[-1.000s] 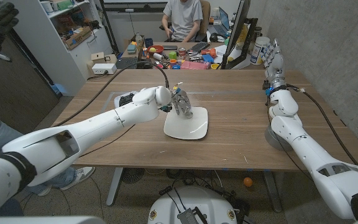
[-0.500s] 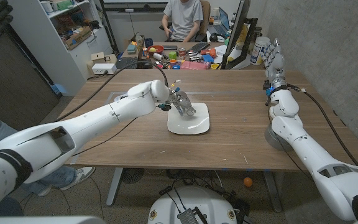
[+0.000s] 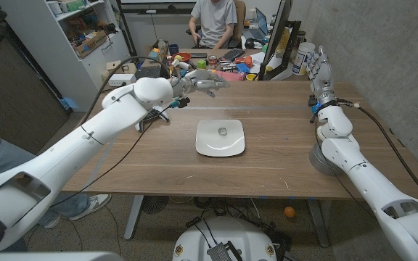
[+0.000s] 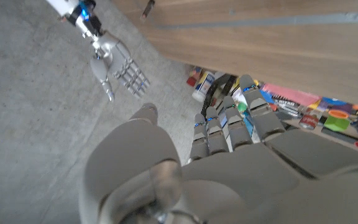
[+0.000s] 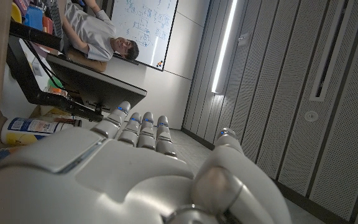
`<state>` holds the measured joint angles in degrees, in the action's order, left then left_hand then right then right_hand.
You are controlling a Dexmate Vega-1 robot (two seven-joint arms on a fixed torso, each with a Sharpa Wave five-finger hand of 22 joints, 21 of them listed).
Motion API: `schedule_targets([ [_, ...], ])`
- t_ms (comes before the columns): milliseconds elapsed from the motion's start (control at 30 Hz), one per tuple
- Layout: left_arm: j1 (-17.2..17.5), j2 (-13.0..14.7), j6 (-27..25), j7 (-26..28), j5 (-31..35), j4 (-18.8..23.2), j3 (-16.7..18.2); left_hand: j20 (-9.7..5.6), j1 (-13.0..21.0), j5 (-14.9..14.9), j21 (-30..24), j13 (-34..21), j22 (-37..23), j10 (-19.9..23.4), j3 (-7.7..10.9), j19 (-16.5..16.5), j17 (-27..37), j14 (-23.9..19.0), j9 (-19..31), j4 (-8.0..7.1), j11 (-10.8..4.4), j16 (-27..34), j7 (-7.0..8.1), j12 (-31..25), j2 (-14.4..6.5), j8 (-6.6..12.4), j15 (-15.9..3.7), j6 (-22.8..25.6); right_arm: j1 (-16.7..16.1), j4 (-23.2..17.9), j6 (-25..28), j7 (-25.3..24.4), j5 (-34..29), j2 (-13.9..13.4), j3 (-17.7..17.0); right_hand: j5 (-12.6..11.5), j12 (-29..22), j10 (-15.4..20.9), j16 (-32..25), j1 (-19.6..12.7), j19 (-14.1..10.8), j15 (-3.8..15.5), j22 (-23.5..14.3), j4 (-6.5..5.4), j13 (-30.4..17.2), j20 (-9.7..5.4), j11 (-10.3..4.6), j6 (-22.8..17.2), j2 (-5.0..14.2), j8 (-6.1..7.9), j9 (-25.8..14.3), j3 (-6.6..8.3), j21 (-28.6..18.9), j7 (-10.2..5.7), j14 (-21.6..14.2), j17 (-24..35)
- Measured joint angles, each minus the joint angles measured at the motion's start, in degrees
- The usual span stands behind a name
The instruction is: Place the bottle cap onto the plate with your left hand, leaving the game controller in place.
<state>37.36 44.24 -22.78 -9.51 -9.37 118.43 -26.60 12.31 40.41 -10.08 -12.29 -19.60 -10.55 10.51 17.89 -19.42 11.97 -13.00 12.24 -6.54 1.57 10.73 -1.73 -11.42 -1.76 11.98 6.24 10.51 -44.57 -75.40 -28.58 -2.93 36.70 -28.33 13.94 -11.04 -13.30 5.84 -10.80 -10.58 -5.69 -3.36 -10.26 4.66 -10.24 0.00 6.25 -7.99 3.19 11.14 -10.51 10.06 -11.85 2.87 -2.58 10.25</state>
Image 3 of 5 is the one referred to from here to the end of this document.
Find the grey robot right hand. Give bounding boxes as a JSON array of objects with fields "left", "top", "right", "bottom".
[{"left": 304, "top": 44, "right": 335, "bottom": 96}]

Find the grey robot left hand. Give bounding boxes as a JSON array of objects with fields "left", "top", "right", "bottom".
[{"left": 179, "top": 68, "right": 231, "bottom": 99}]

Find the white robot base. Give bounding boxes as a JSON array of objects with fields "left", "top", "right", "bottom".
[{"left": 172, "top": 216, "right": 279, "bottom": 261}]

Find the white square plate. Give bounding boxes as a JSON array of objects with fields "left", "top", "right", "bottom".
[{"left": 194, "top": 119, "right": 247, "bottom": 158}]

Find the pink cloth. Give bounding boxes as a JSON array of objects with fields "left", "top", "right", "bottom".
[{"left": 214, "top": 70, "right": 247, "bottom": 82}]

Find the white canister with label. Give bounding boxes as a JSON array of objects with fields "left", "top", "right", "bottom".
[{"left": 292, "top": 42, "right": 316, "bottom": 77}]

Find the red bowl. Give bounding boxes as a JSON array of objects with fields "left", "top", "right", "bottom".
[{"left": 171, "top": 51, "right": 192, "bottom": 63}]

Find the black keyboard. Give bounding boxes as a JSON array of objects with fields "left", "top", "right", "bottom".
[{"left": 222, "top": 47, "right": 247, "bottom": 62}]

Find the orange toy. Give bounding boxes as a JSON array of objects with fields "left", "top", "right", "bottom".
[{"left": 234, "top": 55, "right": 255, "bottom": 69}]

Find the black computer monitor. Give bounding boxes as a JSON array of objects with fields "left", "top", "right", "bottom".
[{"left": 258, "top": 0, "right": 303, "bottom": 81}]

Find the seated person in grey shirt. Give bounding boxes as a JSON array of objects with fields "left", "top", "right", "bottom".
[{"left": 188, "top": 0, "right": 239, "bottom": 50}]

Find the brown office chair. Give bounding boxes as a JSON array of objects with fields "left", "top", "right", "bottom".
[{"left": 230, "top": 0, "right": 247, "bottom": 50}]

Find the open laptop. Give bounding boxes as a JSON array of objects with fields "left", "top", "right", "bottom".
[{"left": 247, "top": 7, "right": 269, "bottom": 41}]

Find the white box device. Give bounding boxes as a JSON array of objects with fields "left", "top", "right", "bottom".
[{"left": 107, "top": 73, "right": 138, "bottom": 88}]

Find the white shelf unit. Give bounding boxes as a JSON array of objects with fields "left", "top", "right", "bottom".
[{"left": 0, "top": 0, "right": 132, "bottom": 112}]

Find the cardboard box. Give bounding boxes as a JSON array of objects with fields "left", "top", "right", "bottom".
[{"left": 73, "top": 30, "right": 109, "bottom": 59}]

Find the black round fan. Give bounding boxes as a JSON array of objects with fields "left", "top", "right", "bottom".
[{"left": 142, "top": 195, "right": 171, "bottom": 215}]

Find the white table leg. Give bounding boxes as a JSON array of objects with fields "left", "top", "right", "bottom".
[
  {"left": 123, "top": 195, "right": 145, "bottom": 241},
  {"left": 306, "top": 199, "right": 332, "bottom": 249}
]

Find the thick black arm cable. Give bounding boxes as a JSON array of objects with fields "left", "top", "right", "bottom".
[
  {"left": 76, "top": 55, "right": 172, "bottom": 128},
  {"left": 336, "top": 97, "right": 418, "bottom": 204}
]

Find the thin black cable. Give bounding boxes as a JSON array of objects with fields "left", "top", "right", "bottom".
[{"left": 48, "top": 104, "right": 173, "bottom": 210}]

